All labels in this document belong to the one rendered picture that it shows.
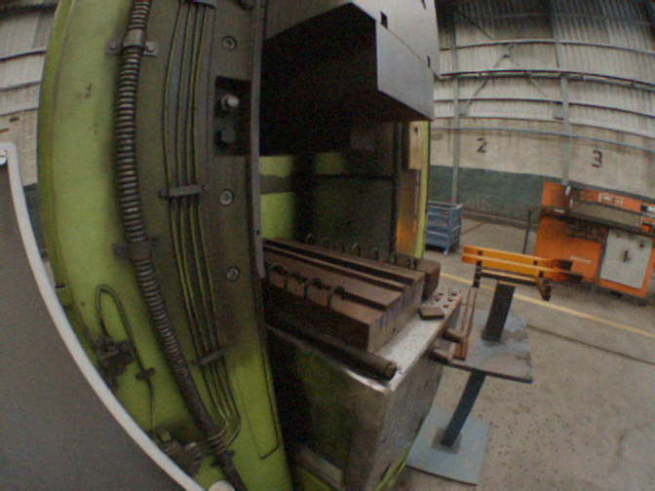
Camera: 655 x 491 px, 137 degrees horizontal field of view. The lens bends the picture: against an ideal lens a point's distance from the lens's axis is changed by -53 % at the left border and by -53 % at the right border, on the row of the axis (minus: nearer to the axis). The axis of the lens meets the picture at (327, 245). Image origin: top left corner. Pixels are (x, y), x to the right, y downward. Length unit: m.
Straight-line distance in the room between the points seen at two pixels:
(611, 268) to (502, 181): 4.80
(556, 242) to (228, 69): 3.87
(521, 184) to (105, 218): 7.97
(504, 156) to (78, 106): 8.07
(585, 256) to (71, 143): 4.12
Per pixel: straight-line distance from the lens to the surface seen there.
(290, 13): 0.39
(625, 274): 4.18
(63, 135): 0.30
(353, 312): 0.39
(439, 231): 4.21
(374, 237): 0.74
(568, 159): 7.96
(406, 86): 0.40
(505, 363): 0.91
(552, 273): 0.94
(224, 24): 0.39
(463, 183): 8.34
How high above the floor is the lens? 1.18
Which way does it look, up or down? 16 degrees down
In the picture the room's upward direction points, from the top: straight up
